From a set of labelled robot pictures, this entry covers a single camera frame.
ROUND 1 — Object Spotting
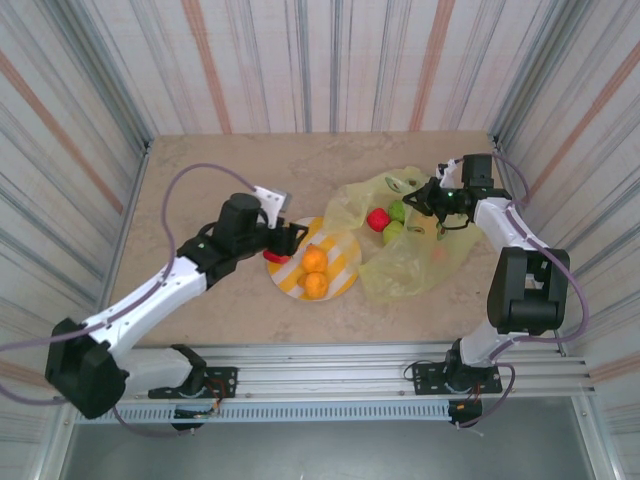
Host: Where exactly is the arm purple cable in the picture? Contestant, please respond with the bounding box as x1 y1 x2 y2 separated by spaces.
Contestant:
457 151 592 429
0 162 257 438

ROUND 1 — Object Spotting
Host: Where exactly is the pinkish red fruit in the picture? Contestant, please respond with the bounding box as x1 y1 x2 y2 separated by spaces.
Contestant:
366 207 392 235

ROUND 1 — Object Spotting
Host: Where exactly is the aluminium rail frame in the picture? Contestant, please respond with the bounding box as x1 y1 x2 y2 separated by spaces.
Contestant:
56 341 599 402

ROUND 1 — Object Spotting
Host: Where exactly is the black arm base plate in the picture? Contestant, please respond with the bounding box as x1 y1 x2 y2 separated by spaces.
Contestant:
413 360 503 397
147 365 239 400

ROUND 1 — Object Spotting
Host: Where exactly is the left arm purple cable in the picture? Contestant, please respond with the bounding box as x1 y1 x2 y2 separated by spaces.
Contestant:
0 162 257 438

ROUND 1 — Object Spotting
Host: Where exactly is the black mount bracket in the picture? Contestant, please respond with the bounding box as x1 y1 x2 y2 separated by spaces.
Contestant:
171 407 207 433
447 399 484 428

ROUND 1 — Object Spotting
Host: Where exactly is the yellow translucent plastic bag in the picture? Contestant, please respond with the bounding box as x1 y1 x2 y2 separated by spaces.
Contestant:
323 165 484 304

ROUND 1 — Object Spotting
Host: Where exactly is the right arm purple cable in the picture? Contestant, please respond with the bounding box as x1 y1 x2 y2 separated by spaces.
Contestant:
457 151 592 429

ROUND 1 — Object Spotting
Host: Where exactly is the white slotted cable duct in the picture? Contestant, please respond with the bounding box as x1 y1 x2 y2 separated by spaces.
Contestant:
72 401 452 424

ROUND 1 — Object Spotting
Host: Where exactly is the orange fruit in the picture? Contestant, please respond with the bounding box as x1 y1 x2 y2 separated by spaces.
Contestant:
297 271 330 301
301 244 330 275

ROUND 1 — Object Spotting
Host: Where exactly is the yellow white striped plate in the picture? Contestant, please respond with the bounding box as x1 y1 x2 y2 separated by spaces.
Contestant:
266 215 363 302

